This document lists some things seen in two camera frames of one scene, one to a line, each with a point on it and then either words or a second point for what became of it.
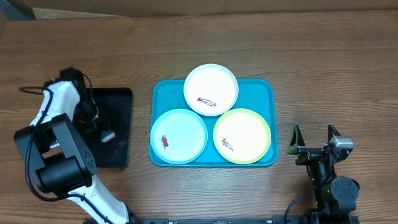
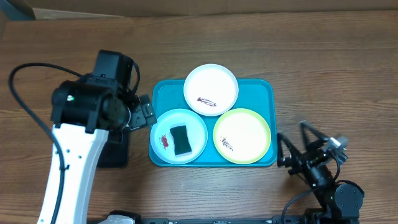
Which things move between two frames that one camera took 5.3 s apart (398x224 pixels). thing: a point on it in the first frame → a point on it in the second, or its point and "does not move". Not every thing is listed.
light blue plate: (179, 136) does not move
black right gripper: (310, 154) → (305, 159)
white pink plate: (211, 89) does not move
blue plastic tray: (260, 96) does not move
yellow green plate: (242, 136) does not move
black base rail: (228, 220) does not move
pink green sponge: (107, 135) → (182, 145)
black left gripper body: (87, 117) → (142, 116)
